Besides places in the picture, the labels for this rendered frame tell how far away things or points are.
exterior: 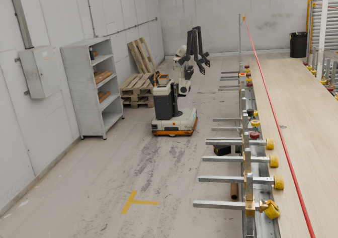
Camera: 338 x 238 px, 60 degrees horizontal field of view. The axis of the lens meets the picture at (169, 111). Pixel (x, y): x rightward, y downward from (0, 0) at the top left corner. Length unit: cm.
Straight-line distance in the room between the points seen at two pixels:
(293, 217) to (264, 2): 903
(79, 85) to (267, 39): 722
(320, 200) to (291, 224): 28
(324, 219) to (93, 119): 380
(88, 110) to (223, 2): 676
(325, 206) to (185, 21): 915
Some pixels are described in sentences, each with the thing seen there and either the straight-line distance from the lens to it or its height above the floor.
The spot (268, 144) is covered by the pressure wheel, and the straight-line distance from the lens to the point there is 236.
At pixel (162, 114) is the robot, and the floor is 39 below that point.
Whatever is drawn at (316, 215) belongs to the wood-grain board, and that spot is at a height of 90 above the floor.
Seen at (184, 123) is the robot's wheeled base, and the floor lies 25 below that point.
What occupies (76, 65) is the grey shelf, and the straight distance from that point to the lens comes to 468.
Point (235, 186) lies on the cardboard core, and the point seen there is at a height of 8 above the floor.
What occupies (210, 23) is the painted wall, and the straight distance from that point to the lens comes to 1040.
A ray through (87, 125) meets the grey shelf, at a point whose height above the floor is 27.
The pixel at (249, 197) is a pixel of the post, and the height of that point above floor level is 99.
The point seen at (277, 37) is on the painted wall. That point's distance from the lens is 1052.
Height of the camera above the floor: 206
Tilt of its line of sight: 21 degrees down
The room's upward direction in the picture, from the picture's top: 6 degrees counter-clockwise
